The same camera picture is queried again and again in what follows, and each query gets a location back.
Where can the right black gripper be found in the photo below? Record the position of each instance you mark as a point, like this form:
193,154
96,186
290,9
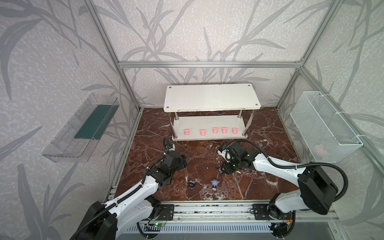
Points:
227,163

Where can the purple figure toy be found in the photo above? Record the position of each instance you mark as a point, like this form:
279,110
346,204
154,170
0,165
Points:
215,183

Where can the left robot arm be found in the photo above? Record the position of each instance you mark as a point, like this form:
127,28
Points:
107,221

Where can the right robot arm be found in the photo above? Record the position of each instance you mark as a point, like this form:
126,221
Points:
316,191

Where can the white two-tier shelf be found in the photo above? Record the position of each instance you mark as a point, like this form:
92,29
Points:
204,107

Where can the dark round toy left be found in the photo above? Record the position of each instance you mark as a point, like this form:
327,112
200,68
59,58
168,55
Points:
191,184

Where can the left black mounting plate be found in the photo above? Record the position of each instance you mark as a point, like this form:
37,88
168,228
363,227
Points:
163,212

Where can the black mounting plate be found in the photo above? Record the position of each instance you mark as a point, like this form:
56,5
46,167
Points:
163,212
264,212

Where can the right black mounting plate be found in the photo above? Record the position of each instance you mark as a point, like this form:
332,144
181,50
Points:
264,212

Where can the pink toy in basket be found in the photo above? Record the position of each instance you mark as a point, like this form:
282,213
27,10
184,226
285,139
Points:
320,150

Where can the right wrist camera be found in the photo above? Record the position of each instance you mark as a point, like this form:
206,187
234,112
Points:
224,152

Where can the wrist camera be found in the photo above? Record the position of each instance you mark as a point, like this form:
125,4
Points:
168,145
224,152

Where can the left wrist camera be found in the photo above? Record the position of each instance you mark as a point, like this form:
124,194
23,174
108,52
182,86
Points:
168,145

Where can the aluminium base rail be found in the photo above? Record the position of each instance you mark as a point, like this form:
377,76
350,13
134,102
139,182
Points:
205,212

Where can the white wire mesh basket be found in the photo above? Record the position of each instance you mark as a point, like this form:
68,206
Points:
320,123

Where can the clear plastic wall bin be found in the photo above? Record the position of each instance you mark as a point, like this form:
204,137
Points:
77,140

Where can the aluminium frame crossbar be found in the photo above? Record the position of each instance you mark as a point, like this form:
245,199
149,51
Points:
200,64

